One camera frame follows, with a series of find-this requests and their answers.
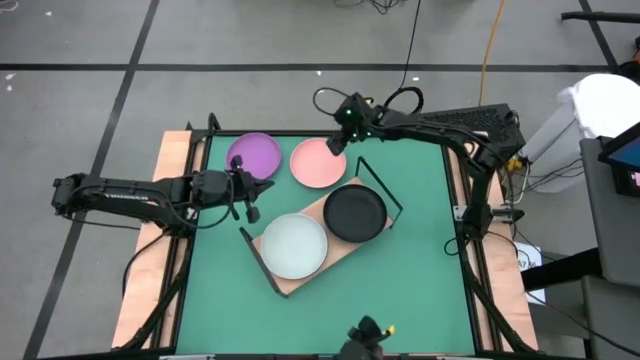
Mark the light grey plate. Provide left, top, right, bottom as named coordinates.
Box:
left=259, top=212, right=329, bottom=281

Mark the purple plate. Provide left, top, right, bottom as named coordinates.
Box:
left=225, top=131, right=283, bottom=181

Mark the pink plate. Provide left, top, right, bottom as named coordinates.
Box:
left=289, top=137, right=348, bottom=190

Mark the black bar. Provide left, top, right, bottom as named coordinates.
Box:
left=559, top=10, right=640, bottom=25

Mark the grey waste bin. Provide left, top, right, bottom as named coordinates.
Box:
left=519, top=102, right=586, bottom=166

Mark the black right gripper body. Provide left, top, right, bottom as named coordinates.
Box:
left=325, top=91, right=384, bottom=157

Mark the black table frame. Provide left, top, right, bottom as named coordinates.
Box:
left=119, top=112, right=539, bottom=360

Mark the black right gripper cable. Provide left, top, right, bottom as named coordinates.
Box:
left=312, top=86, right=354, bottom=119

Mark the black floor beam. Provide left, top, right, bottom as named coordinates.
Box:
left=521, top=247, right=604, bottom=292

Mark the green table mat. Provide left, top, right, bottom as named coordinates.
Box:
left=175, top=133, right=476, bottom=356

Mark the yellow power plug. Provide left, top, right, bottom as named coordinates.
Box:
left=503, top=155, right=525, bottom=176

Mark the black left arm base cable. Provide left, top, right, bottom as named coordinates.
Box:
left=121, top=231, right=171, bottom=301

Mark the wooden shelf with black legs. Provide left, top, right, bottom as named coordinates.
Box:
left=238, top=155, right=404, bottom=299

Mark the black plate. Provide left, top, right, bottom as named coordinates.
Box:
left=322, top=183, right=389, bottom=245

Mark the white bin liner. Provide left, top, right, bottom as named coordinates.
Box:
left=556, top=73, right=640, bottom=140

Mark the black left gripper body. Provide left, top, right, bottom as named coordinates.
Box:
left=192, top=154, right=262, bottom=225

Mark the white paper sheet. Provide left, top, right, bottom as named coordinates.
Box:
left=514, top=242, right=547, bottom=305

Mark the black floor cable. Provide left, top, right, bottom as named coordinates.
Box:
left=382, top=0, right=425, bottom=121

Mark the grey cabinet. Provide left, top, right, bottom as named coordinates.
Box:
left=579, top=137, right=640, bottom=289

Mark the yellow cable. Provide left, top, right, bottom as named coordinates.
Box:
left=478, top=0, right=506, bottom=107

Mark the black tablet screen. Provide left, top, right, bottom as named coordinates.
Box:
left=597, top=121, right=640, bottom=171

